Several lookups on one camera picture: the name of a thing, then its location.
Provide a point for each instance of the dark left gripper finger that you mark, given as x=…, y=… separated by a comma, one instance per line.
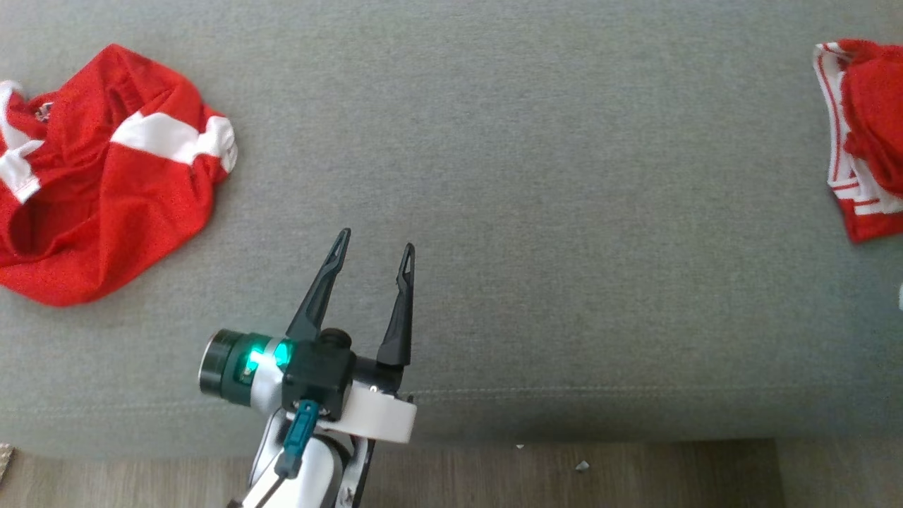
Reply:
x=317, y=300
x=401, y=317

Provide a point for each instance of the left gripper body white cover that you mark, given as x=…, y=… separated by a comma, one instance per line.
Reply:
x=381, y=416

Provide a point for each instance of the red white striped garment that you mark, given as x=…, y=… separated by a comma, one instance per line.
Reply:
x=871, y=134

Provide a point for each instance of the red mesh garment white band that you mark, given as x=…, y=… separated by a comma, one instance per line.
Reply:
x=127, y=190

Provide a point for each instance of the grey fabric sofa seat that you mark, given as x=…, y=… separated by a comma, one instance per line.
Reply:
x=536, y=247

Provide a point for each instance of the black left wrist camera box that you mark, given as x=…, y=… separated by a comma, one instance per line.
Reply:
x=317, y=374

